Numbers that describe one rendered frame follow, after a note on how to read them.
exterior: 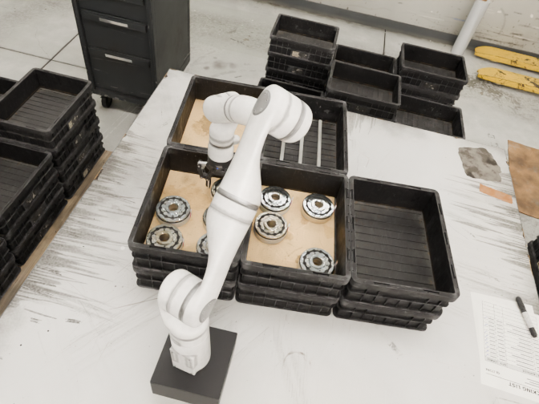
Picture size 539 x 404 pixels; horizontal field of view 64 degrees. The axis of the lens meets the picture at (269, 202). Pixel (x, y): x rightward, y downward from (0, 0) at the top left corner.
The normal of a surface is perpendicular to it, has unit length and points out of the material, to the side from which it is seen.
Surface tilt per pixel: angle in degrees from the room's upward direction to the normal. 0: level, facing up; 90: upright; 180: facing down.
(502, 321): 0
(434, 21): 90
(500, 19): 90
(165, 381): 4
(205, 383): 4
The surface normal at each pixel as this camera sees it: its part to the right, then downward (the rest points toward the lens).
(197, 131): 0.13, -0.64
